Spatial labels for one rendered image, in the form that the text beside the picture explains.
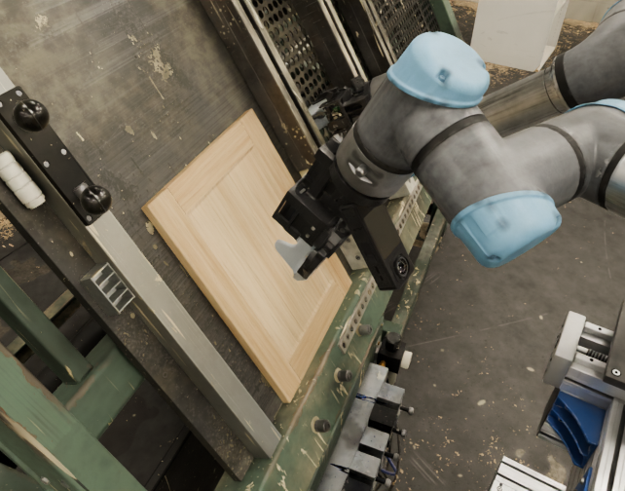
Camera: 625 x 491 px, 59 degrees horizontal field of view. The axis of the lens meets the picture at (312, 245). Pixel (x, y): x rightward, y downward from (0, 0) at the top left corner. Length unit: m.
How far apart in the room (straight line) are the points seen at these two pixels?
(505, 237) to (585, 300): 2.41
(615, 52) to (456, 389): 1.64
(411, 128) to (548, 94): 0.50
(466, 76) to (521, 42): 4.48
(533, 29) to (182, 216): 4.17
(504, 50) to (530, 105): 4.04
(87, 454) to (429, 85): 0.63
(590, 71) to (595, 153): 0.40
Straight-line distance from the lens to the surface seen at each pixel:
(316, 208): 0.60
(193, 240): 1.00
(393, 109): 0.48
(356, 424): 1.31
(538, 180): 0.48
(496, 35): 4.98
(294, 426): 1.12
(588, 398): 1.26
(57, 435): 0.80
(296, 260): 0.68
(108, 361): 0.94
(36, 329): 0.90
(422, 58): 0.46
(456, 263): 2.83
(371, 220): 0.59
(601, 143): 0.53
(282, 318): 1.15
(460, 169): 0.45
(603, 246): 3.20
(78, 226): 0.86
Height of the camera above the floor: 1.85
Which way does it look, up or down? 41 degrees down
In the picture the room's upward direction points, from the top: straight up
